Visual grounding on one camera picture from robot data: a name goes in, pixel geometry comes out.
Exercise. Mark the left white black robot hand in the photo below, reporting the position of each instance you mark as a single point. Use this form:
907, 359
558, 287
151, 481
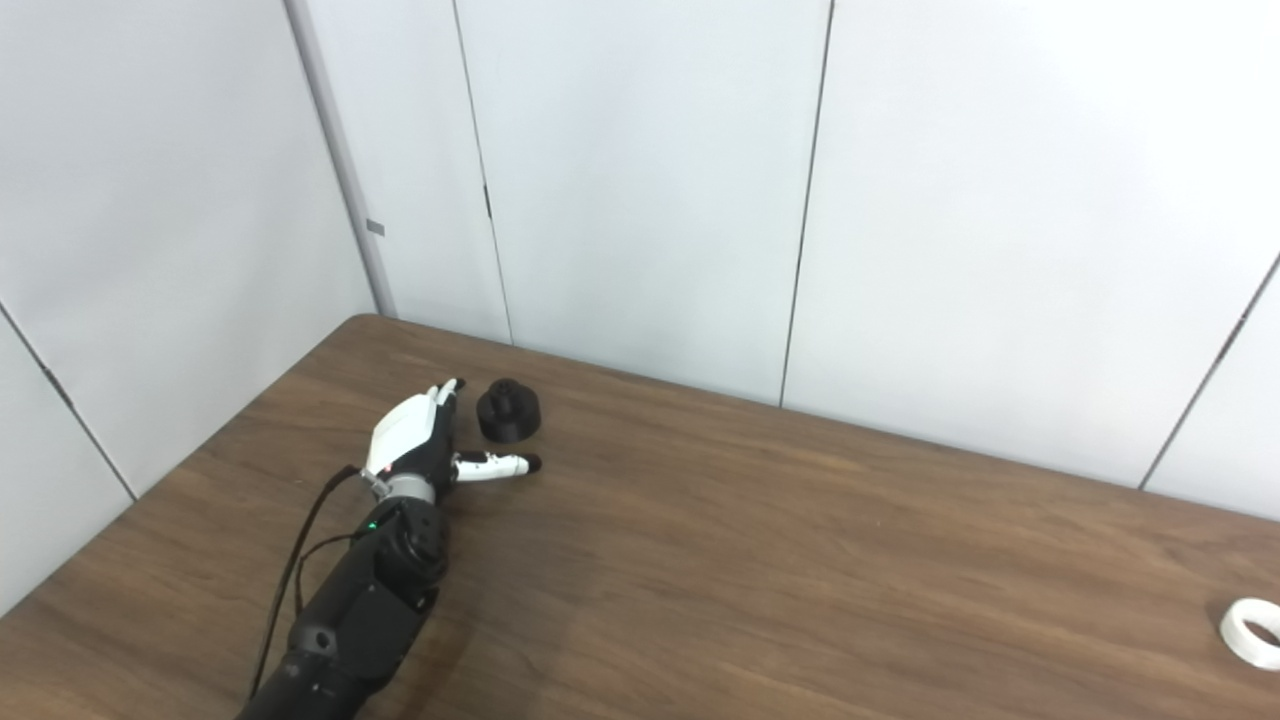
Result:
405, 430

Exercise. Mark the round black part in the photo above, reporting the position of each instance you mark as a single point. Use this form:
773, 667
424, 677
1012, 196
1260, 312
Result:
508, 415

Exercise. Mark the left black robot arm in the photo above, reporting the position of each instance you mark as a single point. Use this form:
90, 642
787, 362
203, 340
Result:
360, 610

